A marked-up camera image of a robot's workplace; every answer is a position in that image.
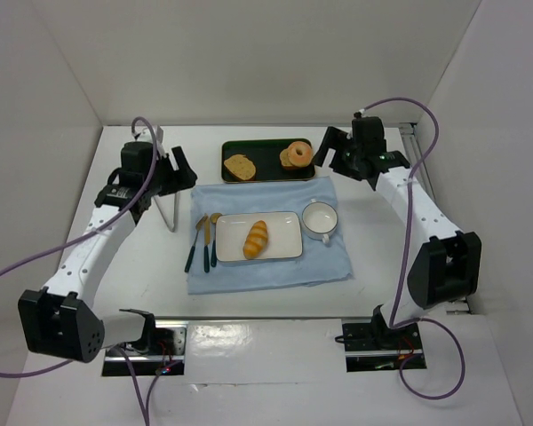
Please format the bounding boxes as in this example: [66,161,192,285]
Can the toast bread slice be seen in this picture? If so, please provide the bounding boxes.
[223,154,257,181]

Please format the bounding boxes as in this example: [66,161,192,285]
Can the metal food tongs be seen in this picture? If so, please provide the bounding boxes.
[155,193,179,233]

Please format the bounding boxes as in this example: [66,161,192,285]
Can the white ceramic cup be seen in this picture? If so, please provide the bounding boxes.
[301,199,338,246]

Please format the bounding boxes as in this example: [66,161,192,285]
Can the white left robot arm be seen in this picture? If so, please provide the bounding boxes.
[18,141,197,363]

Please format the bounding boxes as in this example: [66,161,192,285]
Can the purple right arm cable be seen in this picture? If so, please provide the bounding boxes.
[359,96,466,400]

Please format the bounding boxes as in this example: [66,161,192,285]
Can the white rectangular plate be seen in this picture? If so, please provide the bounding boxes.
[216,211,303,263]

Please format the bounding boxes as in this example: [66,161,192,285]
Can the round brown bun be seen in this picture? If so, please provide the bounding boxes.
[279,149,296,170]

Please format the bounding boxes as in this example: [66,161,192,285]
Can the dark green rectangular tray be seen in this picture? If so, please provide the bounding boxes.
[220,138,315,183]

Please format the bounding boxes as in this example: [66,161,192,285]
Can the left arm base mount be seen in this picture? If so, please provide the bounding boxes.
[101,309,188,377]

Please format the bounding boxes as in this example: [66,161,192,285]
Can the gold knife green handle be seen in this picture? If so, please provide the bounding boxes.
[203,216,211,273]

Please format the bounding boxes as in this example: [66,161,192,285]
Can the gold spoon green handle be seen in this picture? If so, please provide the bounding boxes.
[210,212,222,267]

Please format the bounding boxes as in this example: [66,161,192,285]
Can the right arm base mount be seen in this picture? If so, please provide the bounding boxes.
[334,321,426,373]

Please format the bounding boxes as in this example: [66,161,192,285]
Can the glazed ring donut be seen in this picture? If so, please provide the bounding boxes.
[288,141,314,168]

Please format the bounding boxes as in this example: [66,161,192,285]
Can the golden bread roll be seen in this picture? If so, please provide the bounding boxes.
[243,220,269,259]

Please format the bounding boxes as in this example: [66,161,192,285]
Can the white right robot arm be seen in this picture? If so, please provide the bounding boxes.
[313,114,481,348]

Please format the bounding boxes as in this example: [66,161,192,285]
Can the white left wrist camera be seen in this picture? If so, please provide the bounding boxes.
[132,126,168,157]

